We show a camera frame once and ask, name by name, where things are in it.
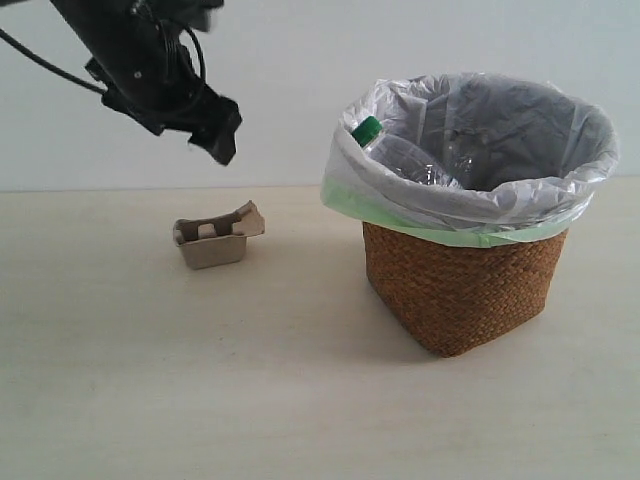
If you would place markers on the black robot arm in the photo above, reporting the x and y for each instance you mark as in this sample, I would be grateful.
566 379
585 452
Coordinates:
129 34

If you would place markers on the green label clear bottle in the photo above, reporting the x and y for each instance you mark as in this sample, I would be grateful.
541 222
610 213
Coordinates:
400 156

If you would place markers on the brown cardboard pulp tray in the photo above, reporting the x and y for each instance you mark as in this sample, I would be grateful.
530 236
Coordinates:
216 241

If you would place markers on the red label clear bottle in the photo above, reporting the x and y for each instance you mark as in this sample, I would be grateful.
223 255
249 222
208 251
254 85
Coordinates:
467 157

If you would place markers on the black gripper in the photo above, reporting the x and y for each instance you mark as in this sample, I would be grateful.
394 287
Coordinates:
170 95

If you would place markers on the brown woven wicker basket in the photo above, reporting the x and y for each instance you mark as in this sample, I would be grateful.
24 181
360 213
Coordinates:
453 299

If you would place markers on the translucent white bin liner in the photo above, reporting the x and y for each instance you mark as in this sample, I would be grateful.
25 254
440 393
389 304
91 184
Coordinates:
550 151

